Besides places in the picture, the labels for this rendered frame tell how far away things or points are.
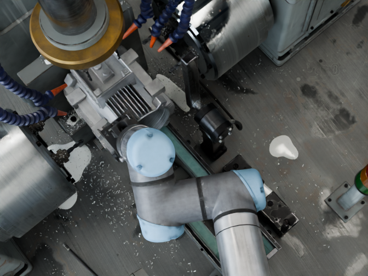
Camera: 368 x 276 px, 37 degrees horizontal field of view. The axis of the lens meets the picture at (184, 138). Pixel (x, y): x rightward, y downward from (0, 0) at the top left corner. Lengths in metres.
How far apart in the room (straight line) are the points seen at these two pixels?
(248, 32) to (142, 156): 0.53
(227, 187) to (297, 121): 0.66
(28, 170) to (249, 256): 0.54
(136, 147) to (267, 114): 0.73
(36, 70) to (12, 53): 0.12
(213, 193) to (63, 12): 0.40
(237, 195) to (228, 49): 0.47
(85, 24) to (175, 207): 0.37
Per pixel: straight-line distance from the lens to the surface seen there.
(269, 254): 1.33
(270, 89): 1.58
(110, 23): 1.07
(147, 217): 0.93
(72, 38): 1.04
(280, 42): 1.49
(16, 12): 1.30
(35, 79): 1.27
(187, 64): 1.11
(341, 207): 1.51
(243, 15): 1.29
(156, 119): 1.38
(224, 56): 1.29
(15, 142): 1.21
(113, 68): 1.27
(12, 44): 1.35
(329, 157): 1.54
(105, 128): 1.08
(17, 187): 1.21
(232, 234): 0.89
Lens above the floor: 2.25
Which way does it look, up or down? 72 degrees down
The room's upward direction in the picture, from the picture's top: 10 degrees counter-clockwise
